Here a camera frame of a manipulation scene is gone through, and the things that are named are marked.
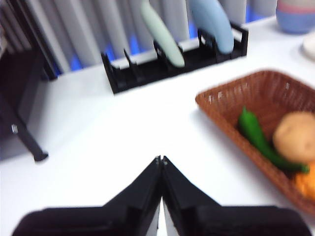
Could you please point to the brown wicker basket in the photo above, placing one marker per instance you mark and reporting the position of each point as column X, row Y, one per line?
column 261, row 98

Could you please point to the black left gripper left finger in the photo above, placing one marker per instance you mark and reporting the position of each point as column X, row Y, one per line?
column 110, row 214

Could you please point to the orange-yellow corn cob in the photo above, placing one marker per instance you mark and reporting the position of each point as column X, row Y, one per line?
column 307, row 182

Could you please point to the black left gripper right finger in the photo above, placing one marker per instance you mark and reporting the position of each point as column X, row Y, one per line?
column 221, row 216

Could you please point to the blue bowl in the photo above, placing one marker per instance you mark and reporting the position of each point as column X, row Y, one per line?
column 295, row 23

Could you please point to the pale blue plate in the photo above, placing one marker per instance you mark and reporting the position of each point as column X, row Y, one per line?
column 214, row 24

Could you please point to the black metal shelf frame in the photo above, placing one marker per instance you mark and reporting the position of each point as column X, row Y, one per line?
column 22, row 98

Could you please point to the pale green plate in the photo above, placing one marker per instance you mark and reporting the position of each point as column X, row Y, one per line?
column 162, row 39

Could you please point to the white flat plate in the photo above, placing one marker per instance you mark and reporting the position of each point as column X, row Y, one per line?
column 310, row 46

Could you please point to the pink bowl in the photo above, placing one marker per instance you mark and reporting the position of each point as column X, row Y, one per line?
column 295, row 8

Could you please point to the tan potato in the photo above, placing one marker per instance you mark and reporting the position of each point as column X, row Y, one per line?
column 295, row 136

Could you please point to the black dish rack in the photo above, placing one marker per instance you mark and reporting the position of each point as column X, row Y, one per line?
column 147, row 78

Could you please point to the green curved cucumber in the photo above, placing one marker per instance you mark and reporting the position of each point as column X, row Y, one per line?
column 256, row 137

